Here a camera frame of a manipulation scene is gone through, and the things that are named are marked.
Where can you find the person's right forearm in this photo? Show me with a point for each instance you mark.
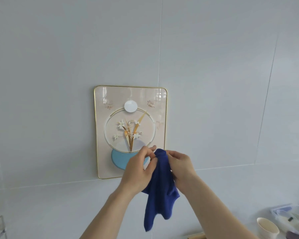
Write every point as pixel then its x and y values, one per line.
pixel 209 209

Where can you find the white round adhesive disc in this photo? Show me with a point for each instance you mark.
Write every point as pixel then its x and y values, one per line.
pixel 130 106

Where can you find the clear plastic container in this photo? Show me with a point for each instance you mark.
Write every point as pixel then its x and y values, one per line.
pixel 280 212

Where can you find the person's right hand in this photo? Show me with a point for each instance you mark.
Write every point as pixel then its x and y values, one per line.
pixel 183 166

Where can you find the person's left forearm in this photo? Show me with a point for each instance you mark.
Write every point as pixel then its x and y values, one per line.
pixel 107 214

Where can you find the dark purple cloth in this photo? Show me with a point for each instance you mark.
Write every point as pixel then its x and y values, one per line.
pixel 297 235

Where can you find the cream cup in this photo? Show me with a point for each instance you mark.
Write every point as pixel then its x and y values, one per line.
pixel 266 227

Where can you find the blue cloth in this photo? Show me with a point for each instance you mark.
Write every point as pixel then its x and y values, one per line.
pixel 159 191

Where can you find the person's left hand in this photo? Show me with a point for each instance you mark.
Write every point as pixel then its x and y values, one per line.
pixel 137 169

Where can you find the person's left thumb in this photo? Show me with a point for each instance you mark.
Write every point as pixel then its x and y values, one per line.
pixel 152 164

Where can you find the person's right thumb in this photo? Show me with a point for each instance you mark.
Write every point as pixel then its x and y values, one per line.
pixel 171 154

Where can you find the gold framed floral wall picture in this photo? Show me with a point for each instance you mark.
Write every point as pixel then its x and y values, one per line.
pixel 107 136

